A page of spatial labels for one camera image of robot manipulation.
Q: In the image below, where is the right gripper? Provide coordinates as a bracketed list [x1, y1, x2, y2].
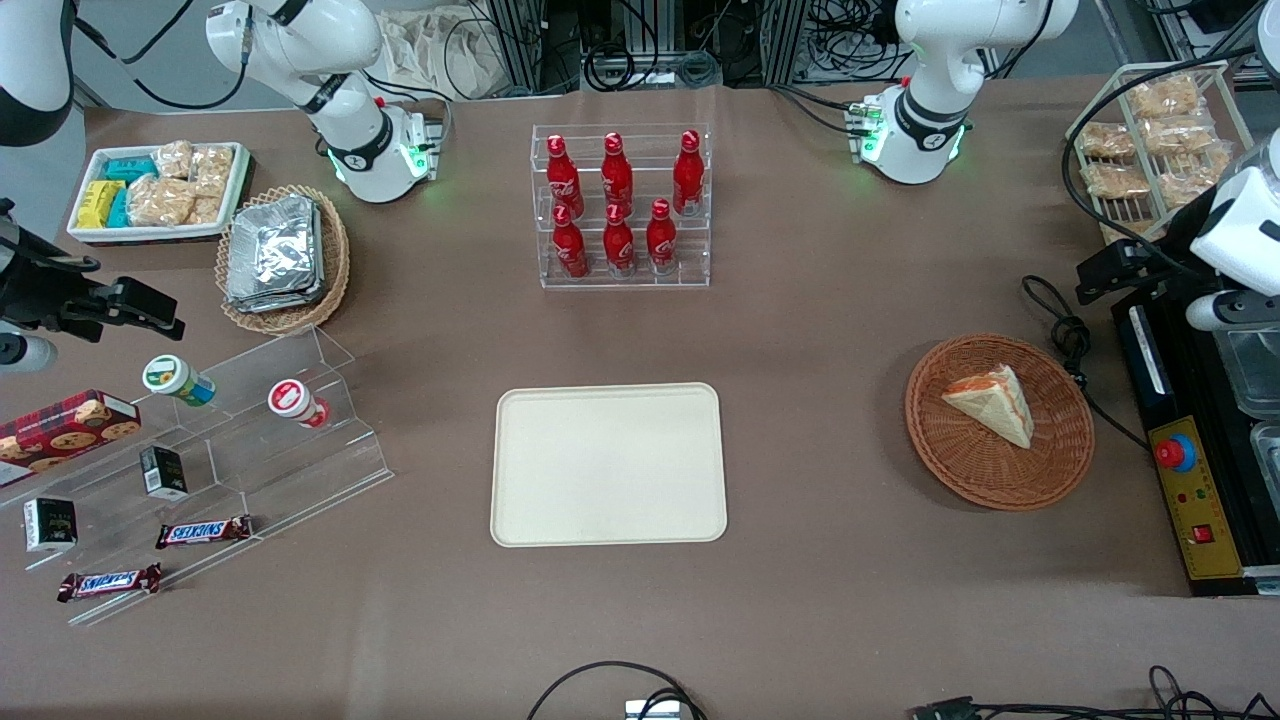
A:
[0, 228, 187, 343]

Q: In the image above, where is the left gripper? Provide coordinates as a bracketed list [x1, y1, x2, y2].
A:
[1076, 165, 1280, 305]

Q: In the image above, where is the triangular sandwich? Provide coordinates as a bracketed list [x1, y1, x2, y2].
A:
[941, 365, 1036, 450]

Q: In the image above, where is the oval light wicker basket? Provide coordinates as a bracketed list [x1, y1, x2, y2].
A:
[216, 185, 351, 335]

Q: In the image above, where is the round brown wicker basket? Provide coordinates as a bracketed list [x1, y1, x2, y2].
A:
[905, 333, 1096, 512]

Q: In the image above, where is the cream plastic tray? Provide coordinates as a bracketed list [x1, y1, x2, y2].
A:
[490, 383, 728, 548]

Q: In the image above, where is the green lid yogurt cup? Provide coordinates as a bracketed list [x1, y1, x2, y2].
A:
[142, 354, 217, 407]

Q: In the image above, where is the white rectangular snack bin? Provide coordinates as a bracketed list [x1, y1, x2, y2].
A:
[67, 142, 251, 245]

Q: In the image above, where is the bagged brown snack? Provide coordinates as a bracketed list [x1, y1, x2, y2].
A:
[1078, 122, 1136, 161]
[1150, 145, 1233, 206]
[1128, 75, 1201, 119]
[1080, 162, 1151, 199]
[1140, 115, 1216, 153]

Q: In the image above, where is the black appliance base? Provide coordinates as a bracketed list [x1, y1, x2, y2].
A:
[1112, 295, 1280, 598]

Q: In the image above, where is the yellow snack pack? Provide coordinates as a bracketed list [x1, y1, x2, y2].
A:
[76, 180, 126, 229]

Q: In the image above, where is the red tartan cookie box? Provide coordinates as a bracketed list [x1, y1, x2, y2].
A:
[0, 389, 142, 489]

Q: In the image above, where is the aluminium foil container stack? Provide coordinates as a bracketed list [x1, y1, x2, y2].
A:
[225, 195, 326, 313]

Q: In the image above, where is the large clear plastic container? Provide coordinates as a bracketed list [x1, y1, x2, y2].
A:
[1215, 325, 1280, 419]

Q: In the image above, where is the small black box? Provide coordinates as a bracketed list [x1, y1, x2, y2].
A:
[139, 446, 189, 501]
[23, 497, 78, 553]

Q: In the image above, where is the red lid yogurt cup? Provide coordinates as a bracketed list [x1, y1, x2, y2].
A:
[267, 379, 331, 429]

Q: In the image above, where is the clear acrylic step shelf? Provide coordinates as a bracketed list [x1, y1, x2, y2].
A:
[0, 325, 394, 629]

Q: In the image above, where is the snickers chocolate bar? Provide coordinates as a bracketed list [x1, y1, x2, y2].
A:
[155, 515, 254, 550]
[57, 563, 163, 603]

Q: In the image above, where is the small clear plastic container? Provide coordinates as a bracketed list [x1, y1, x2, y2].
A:
[1250, 420, 1280, 491]

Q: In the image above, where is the yellow control panel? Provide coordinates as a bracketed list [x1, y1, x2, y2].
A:
[1147, 415, 1246, 581]

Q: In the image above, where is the beige cloth bag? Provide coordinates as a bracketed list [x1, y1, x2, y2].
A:
[375, 10, 511, 101]

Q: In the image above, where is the red cola bottle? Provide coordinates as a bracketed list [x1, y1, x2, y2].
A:
[545, 135, 585, 219]
[603, 203, 637, 277]
[600, 132, 635, 216]
[672, 130, 705, 216]
[552, 205, 591, 279]
[646, 198, 679, 274]

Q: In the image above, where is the clear acrylic bottle rack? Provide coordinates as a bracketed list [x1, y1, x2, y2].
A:
[531, 123, 712, 291]

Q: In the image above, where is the cream wire rack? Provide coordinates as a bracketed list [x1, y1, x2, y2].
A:
[1065, 60, 1256, 246]

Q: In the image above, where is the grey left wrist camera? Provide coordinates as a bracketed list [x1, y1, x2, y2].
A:
[1186, 290, 1263, 333]

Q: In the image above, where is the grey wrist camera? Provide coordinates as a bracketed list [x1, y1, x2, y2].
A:
[1186, 290, 1263, 333]
[0, 333, 57, 374]

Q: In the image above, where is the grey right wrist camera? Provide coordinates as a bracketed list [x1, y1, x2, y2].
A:
[0, 333, 57, 374]

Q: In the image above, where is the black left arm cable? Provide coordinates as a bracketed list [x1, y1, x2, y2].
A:
[1060, 45, 1280, 256]

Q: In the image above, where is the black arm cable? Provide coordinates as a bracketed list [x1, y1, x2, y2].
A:
[75, 0, 251, 111]
[1060, 45, 1280, 256]

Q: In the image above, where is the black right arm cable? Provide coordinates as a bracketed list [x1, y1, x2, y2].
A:
[75, 0, 251, 111]

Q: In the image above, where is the grey coiled cable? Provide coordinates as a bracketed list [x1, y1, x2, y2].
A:
[675, 50, 723, 89]

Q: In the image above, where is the black cable with plug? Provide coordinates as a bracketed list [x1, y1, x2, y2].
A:
[910, 665, 1280, 720]

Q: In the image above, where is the black coiled cable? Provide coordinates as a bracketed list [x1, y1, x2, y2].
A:
[583, 40, 661, 93]

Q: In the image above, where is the black looped cable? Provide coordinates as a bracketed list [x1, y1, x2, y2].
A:
[527, 660, 706, 720]

